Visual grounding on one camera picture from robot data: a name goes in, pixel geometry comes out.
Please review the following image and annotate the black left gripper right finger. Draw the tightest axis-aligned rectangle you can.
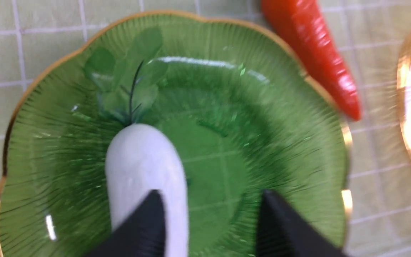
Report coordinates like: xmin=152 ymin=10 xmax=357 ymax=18
xmin=255 ymin=189 xmax=347 ymax=257

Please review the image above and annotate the green glass plate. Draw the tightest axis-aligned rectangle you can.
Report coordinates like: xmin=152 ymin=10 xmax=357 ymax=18
xmin=0 ymin=10 xmax=351 ymax=257

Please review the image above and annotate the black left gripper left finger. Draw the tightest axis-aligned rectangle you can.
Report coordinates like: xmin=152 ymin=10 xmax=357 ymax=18
xmin=85 ymin=190 xmax=166 ymax=257

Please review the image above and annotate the long orange toy carrot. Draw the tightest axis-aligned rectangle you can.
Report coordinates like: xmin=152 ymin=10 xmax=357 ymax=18
xmin=260 ymin=0 xmax=362 ymax=121

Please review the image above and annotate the white toy radish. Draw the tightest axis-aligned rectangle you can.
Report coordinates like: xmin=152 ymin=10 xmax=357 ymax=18
xmin=84 ymin=27 xmax=189 ymax=257

